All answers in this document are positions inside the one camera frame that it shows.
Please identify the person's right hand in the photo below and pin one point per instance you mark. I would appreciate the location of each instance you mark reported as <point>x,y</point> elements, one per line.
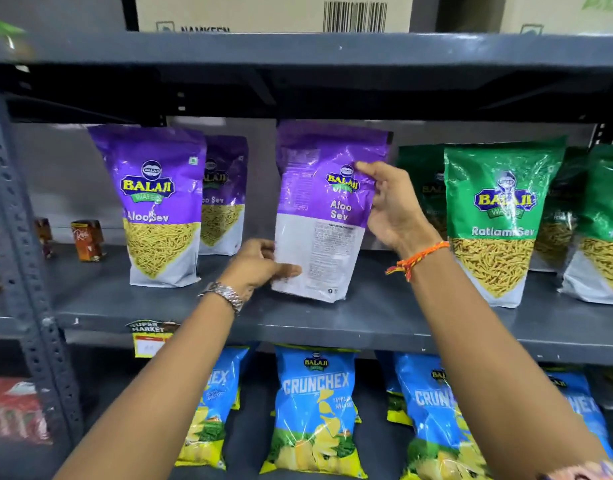
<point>401,209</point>

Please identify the person's left hand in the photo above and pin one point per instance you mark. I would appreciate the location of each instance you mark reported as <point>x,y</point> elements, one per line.
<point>249,267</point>

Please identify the person's left thumb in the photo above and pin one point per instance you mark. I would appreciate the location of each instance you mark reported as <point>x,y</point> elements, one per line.
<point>286,271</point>

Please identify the person's right thumb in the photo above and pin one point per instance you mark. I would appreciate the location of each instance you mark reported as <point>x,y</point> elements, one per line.
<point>376,212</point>

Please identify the purple snack pouch back label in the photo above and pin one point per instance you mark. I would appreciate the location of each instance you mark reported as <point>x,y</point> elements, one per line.
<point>321,219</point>

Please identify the person's right forearm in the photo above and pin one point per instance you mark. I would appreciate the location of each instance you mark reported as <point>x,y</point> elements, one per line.
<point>496,374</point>

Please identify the person's left forearm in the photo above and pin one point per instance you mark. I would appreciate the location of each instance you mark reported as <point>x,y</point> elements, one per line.
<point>151,394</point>

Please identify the green snack pouch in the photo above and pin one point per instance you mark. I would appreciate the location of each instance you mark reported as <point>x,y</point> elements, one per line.
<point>501,209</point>
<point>561,229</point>
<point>604,234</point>
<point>421,179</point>

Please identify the silver metal wristwatch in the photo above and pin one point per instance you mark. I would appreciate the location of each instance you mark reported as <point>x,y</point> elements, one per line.
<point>226,293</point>

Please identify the purple snack pouch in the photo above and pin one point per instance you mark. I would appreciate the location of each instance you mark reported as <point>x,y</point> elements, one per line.
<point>154,194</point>
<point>224,194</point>

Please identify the blue chips bag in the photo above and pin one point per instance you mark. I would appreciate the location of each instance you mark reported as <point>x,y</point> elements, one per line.
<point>581,409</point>
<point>314,414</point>
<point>214,409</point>
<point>391,389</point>
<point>436,414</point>

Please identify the yellow shelf price tag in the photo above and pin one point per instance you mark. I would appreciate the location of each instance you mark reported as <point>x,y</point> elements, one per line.
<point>151,337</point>

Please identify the grey metal shelf rack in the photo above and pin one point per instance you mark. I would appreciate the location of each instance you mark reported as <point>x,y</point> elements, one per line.
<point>306,69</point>

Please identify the small brown box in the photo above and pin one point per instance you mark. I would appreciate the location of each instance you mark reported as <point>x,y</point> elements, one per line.
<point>88,239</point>
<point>44,237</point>

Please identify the cardboard box with barcode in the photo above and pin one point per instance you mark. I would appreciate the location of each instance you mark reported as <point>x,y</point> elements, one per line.
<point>266,12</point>

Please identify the plain cardboard box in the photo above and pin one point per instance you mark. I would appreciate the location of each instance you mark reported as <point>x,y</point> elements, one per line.
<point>561,12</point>

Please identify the red packet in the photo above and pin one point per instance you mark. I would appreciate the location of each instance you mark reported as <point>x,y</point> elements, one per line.
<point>14,409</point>

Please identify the patterned sleeve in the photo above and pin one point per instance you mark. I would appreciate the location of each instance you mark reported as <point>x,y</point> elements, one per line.
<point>586,470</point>

